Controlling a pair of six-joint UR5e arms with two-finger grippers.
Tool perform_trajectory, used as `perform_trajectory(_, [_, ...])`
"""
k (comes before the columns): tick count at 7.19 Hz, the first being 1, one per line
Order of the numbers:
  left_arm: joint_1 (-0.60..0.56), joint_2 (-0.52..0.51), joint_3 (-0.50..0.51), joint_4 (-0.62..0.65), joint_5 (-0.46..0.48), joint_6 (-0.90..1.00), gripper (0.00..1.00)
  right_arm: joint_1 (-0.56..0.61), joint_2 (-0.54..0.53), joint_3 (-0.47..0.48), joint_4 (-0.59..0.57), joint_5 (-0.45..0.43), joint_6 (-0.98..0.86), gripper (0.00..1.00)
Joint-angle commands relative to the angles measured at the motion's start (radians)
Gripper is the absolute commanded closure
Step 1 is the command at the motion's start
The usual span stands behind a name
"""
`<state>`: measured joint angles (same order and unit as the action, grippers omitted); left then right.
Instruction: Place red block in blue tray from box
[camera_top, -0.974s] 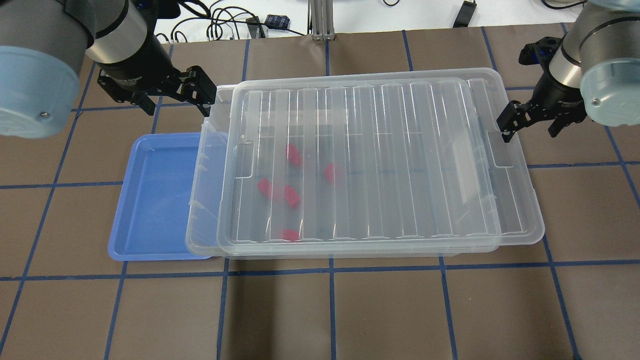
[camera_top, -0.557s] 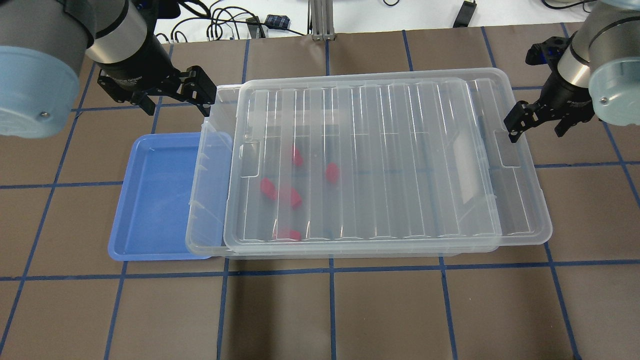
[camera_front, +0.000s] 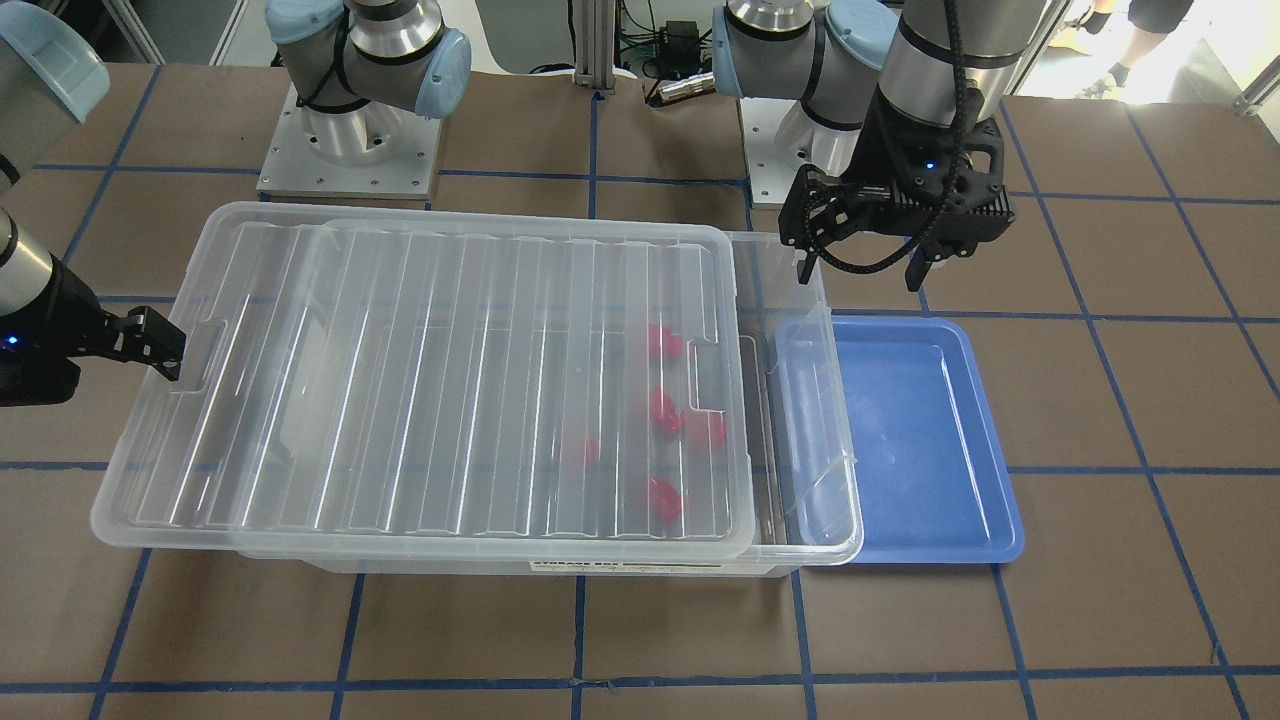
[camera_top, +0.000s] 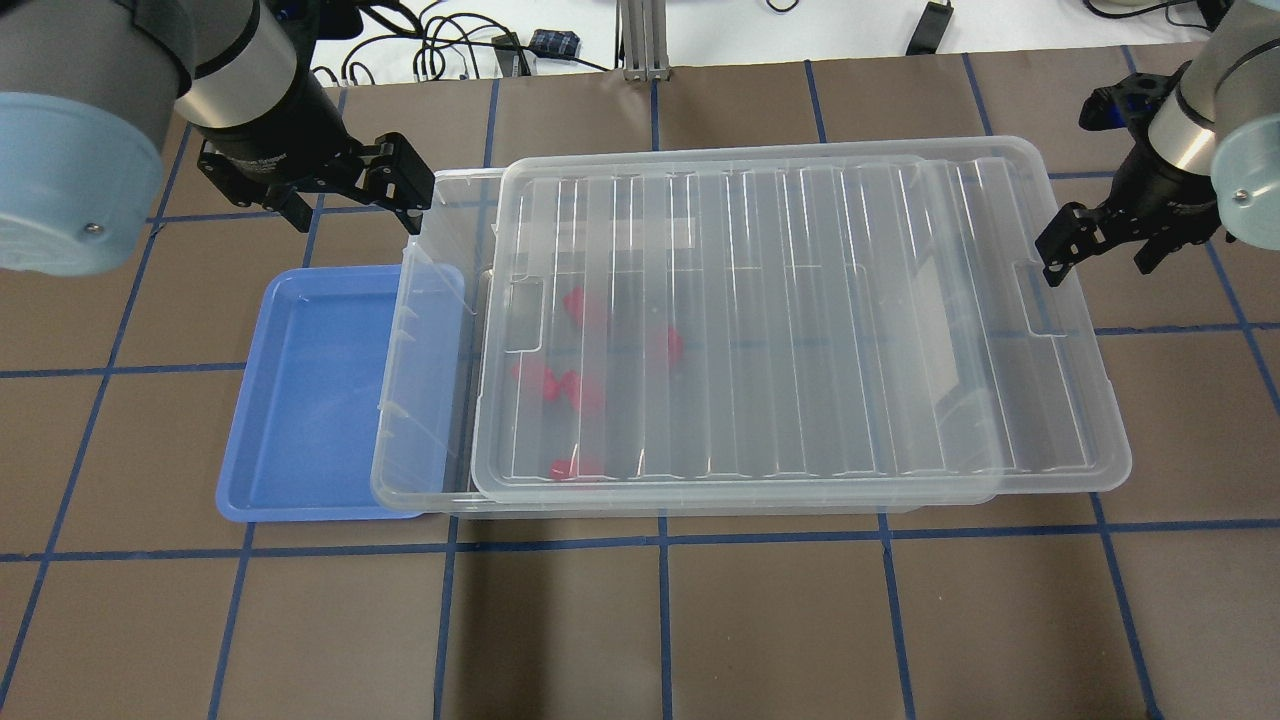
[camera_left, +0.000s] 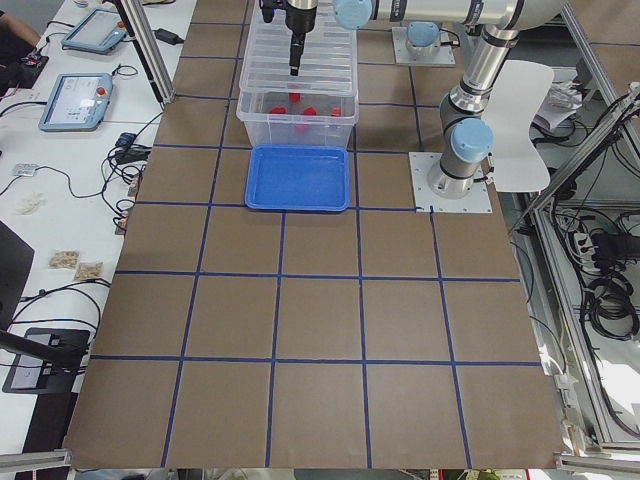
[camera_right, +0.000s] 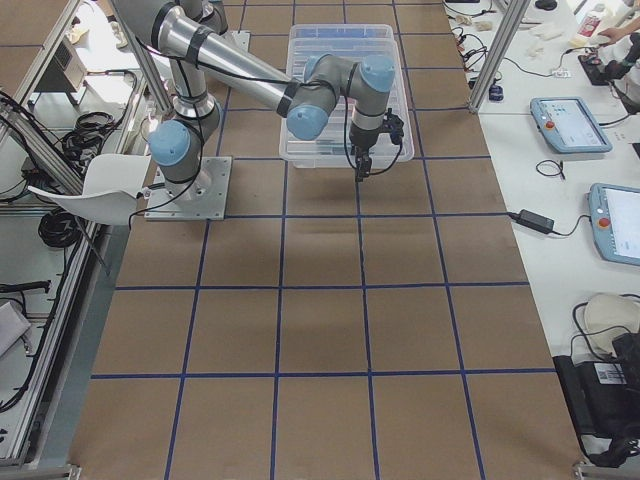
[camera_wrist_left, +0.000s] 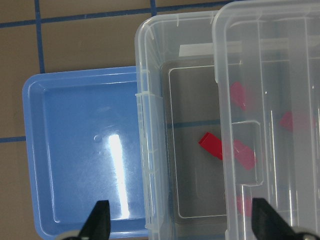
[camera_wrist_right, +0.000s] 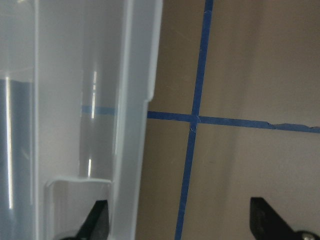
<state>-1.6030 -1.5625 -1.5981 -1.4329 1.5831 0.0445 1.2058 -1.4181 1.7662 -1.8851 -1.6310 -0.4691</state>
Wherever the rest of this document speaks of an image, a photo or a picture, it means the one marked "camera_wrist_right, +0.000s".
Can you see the clear plastic box lid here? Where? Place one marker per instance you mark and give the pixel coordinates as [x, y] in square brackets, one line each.
[76, 79]

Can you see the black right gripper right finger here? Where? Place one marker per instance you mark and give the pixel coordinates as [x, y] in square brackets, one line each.
[266, 224]

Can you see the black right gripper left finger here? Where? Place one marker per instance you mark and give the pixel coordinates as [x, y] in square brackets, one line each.
[96, 226]

